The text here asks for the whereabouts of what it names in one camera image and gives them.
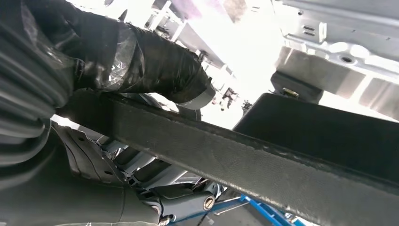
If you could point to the blue metal frame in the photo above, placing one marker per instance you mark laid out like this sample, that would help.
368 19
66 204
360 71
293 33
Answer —
265 212

